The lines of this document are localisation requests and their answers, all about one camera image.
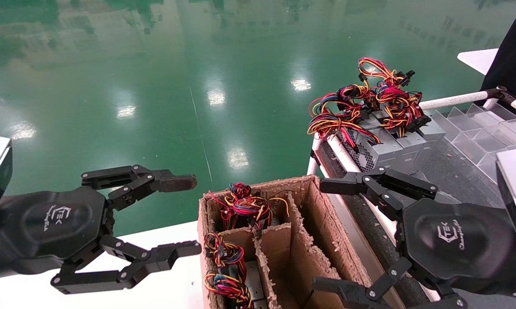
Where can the white table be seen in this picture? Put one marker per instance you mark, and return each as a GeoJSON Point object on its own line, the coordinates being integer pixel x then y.
{"type": "Point", "coordinates": [481, 60]}

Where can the long white pipe rail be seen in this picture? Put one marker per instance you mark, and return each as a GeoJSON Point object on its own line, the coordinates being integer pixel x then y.
{"type": "Point", "coordinates": [348, 159]}

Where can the power supply bottom in box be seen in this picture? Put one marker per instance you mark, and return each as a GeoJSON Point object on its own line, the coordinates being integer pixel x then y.
{"type": "Point", "coordinates": [228, 287]}

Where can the grey power supply with fan grill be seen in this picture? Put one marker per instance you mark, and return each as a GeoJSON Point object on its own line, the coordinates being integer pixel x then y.
{"type": "Point", "coordinates": [378, 154]}

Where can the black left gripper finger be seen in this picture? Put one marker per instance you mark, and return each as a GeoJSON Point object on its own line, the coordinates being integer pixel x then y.
{"type": "Point", "coordinates": [172, 182]}

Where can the grey power supply unit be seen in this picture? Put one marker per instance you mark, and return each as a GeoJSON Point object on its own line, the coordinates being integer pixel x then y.
{"type": "Point", "coordinates": [254, 279]}
{"type": "Point", "coordinates": [410, 148]}
{"type": "Point", "coordinates": [432, 133]}

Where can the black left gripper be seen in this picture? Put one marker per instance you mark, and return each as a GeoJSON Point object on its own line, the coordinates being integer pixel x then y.
{"type": "Point", "coordinates": [47, 223]}

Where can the cardboard divider insert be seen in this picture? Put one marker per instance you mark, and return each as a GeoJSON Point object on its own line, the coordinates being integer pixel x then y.
{"type": "Point", "coordinates": [275, 244]}

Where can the person in black clothing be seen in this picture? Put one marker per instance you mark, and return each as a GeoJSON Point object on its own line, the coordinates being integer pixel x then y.
{"type": "Point", "coordinates": [513, 51]}

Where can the white pipe leg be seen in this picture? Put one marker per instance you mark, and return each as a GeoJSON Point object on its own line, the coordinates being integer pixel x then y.
{"type": "Point", "coordinates": [313, 165]}

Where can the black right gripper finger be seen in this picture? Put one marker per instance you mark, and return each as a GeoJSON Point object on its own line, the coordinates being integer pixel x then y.
{"type": "Point", "coordinates": [339, 185]}

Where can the black pipe joint connector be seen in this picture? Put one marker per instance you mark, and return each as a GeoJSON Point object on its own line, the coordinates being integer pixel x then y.
{"type": "Point", "coordinates": [500, 93]}

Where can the power supply top in box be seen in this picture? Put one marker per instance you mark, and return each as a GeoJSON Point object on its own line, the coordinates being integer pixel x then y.
{"type": "Point", "coordinates": [241, 205]}

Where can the brown cardboard box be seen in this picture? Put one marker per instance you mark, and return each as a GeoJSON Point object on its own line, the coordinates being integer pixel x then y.
{"type": "Point", "coordinates": [326, 231]}

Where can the power supply in box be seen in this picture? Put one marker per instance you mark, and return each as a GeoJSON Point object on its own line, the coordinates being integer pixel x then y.
{"type": "Point", "coordinates": [228, 287]}
{"type": "Point", "coordinates": [241, 205]}

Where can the clear plastic divider tray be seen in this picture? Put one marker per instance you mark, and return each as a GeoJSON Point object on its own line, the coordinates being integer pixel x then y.
{"type": "Point", "coordinates": [477, 128]}

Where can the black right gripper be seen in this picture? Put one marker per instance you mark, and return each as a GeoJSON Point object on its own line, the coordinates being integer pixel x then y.
{"type": "Point", "coordinates": [455, 240]}

